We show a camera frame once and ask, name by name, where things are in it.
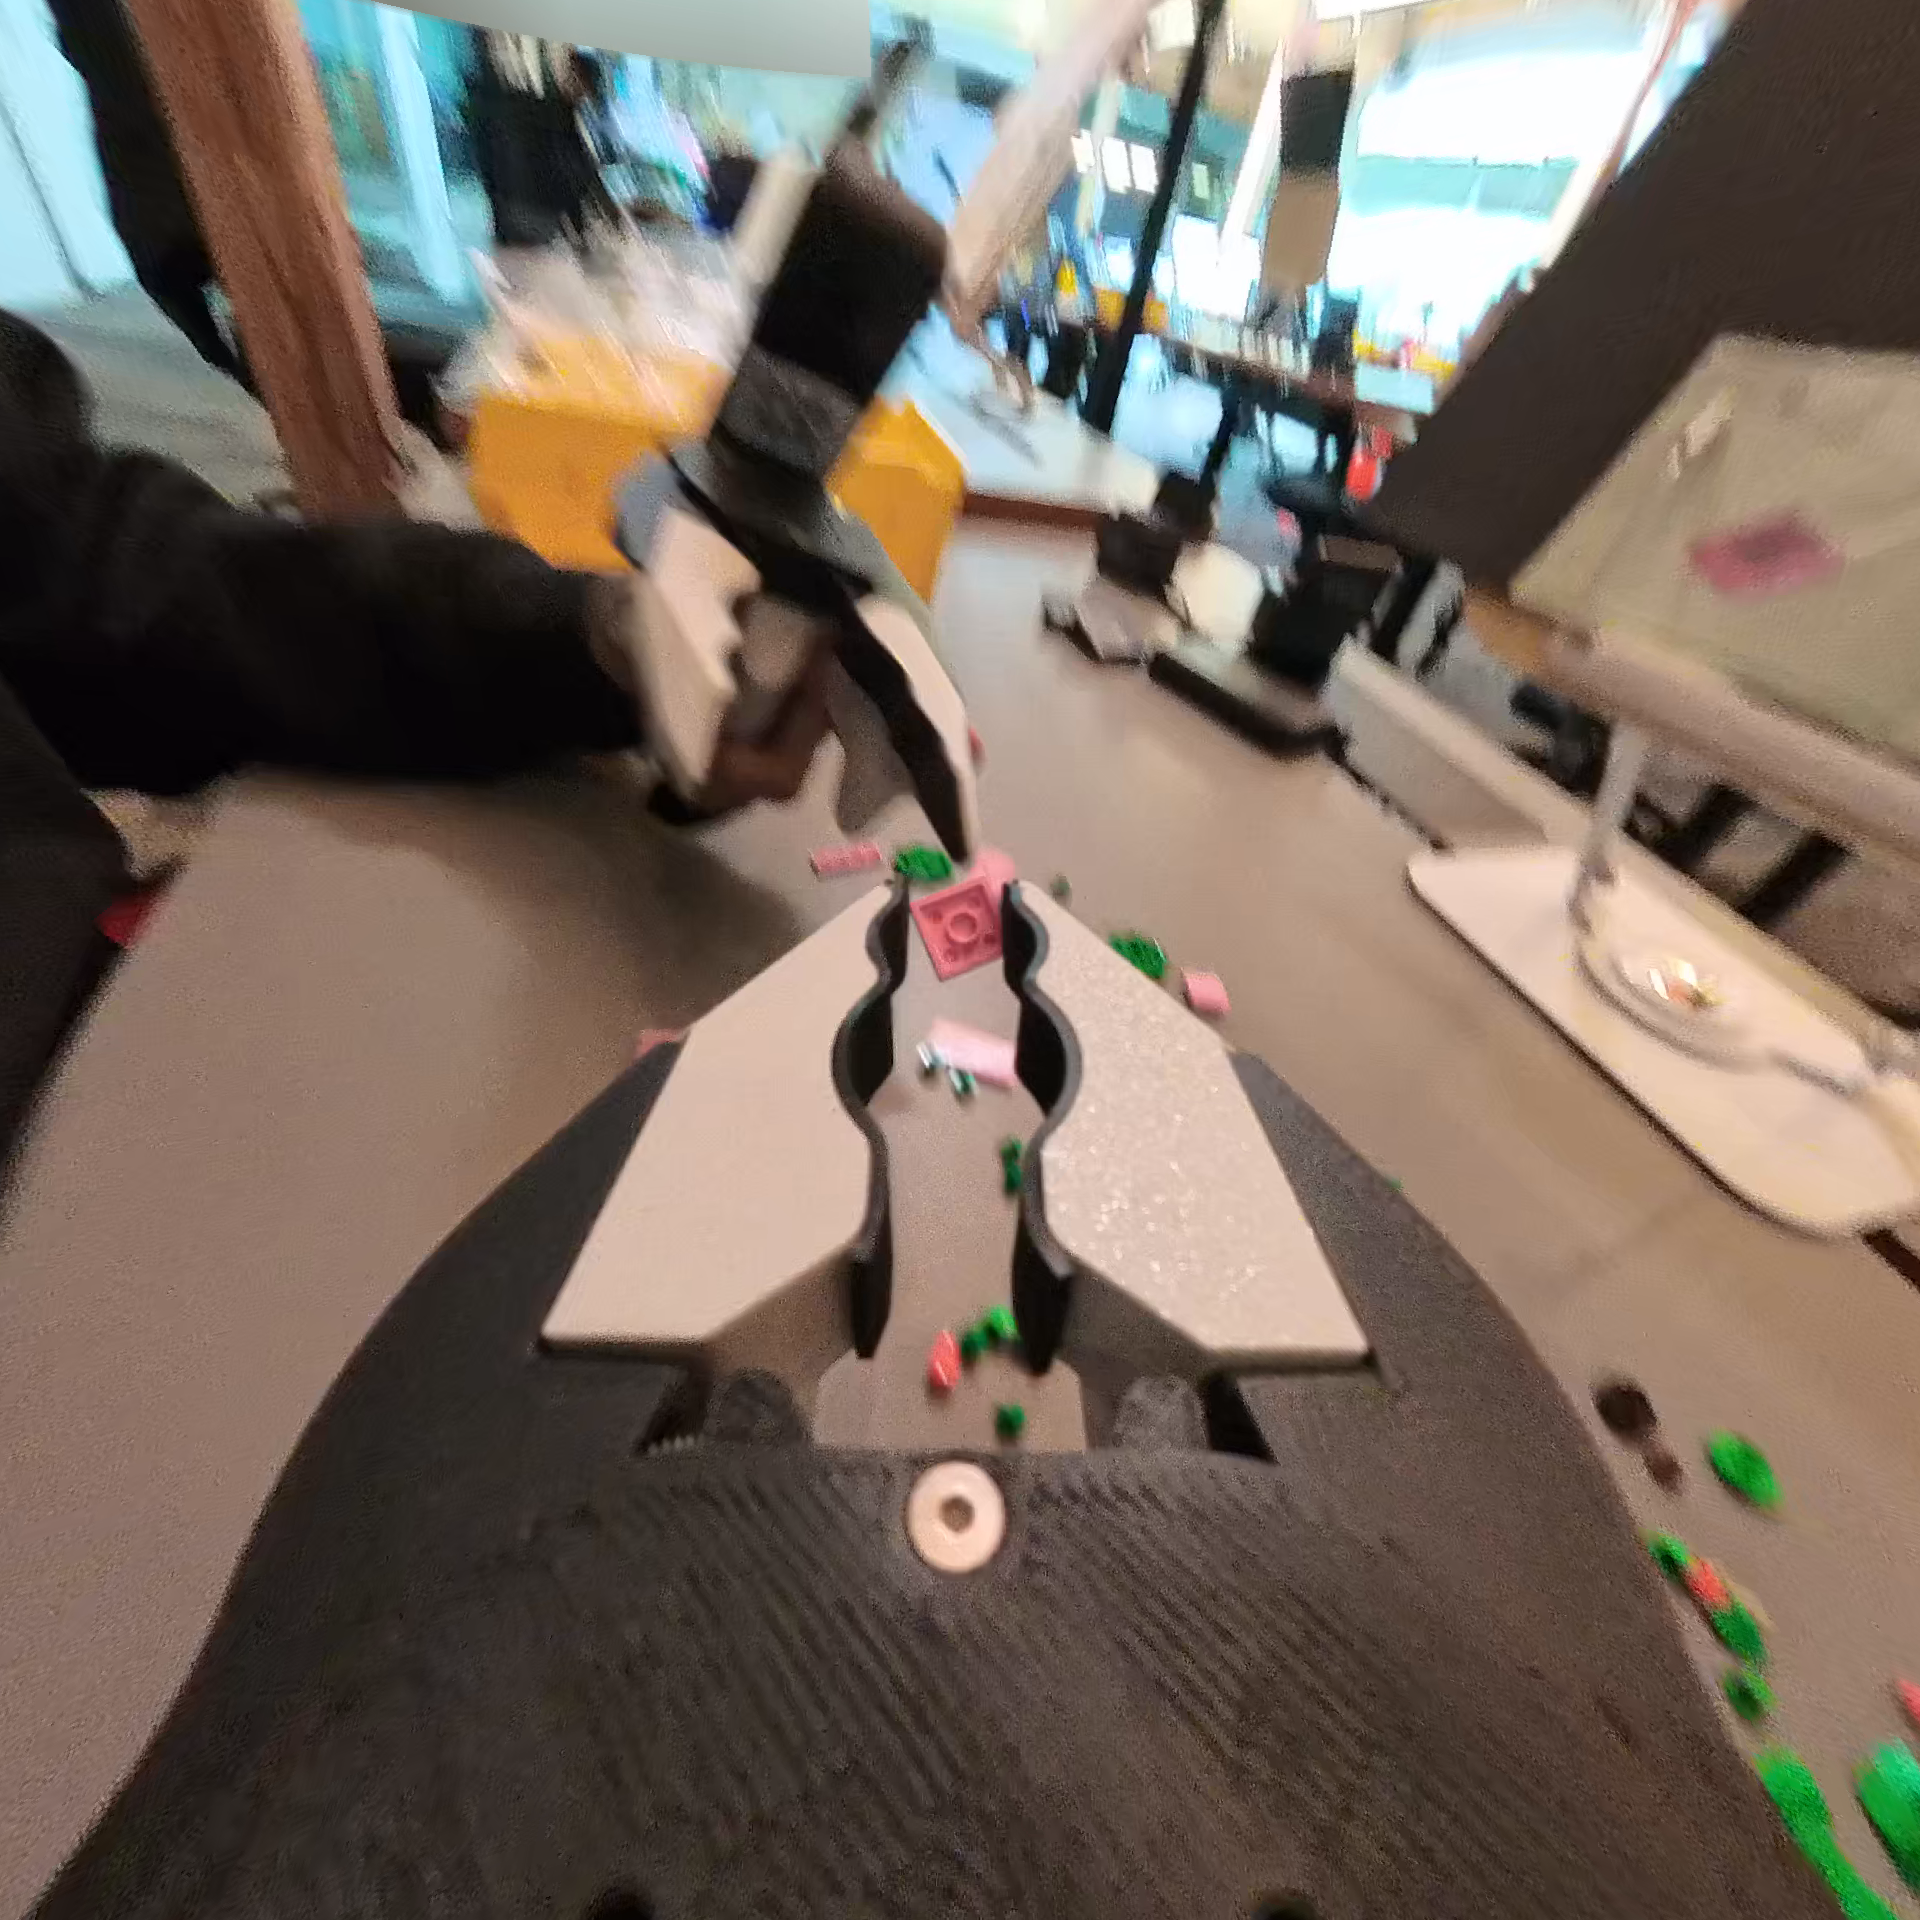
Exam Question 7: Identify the black divider panel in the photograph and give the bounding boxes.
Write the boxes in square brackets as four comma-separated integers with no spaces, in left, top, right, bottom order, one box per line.
[1365,0,1920,602]

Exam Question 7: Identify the person's left forearm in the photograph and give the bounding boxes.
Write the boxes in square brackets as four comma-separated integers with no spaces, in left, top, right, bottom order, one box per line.
[0,307,646,798]

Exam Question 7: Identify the pink square single-stud plate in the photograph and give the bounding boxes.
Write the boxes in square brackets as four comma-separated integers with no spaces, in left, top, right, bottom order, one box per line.
[908,877,1007,986]

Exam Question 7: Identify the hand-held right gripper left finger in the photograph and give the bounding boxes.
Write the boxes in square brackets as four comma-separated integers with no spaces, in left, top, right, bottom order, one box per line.
[540,882,911,1363]

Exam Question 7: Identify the white book stand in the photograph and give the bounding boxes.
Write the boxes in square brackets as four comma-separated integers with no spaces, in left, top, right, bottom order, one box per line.
[1411,598,1920,1238]

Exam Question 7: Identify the black flat cards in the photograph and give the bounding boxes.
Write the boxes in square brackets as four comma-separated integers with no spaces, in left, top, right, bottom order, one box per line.
[1042,576,1186,662]

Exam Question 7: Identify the instruction booklet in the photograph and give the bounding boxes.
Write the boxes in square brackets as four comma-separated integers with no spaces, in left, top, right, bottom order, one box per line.
[1507,335,1920,751]

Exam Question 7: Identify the black upright device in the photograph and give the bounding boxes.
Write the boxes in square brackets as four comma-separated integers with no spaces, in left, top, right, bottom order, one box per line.
[1252,533,1397,684]

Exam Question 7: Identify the person's black jacket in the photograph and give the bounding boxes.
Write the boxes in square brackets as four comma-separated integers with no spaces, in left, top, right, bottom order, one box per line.
[0,675,137,1172]

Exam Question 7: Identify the person's left hand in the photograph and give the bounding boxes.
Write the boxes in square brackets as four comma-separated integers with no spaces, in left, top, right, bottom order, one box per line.
[697,660,830,815]

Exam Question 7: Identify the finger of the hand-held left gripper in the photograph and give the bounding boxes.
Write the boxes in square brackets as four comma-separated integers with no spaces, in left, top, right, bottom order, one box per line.
[815,584,988,866]
[627,517,754,807]

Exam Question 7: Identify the black camera case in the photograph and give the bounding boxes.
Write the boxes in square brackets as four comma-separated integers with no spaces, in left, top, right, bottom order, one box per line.
[1095,509,1186,595]

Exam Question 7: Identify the pile of green slopes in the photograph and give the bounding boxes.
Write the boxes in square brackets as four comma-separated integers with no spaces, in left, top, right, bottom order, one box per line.
[1649,1528,1920,1920]

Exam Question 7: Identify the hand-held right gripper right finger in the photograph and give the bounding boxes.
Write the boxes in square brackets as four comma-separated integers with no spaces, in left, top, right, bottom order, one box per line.
[1001,879,1371,1376]

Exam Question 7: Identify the black flat box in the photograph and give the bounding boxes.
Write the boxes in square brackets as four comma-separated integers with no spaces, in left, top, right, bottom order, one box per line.
[1148,645,1338,751]

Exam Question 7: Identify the yellow plastic bin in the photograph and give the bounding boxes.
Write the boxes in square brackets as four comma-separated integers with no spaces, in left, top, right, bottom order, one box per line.
[463,335,970,602]

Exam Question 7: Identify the wooden pillar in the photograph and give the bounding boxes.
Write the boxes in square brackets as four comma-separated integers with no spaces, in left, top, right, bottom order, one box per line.
[127,0,407,519]

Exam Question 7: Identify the black pole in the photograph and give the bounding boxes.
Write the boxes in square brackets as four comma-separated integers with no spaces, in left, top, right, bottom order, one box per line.
[1078,0,1226,436]

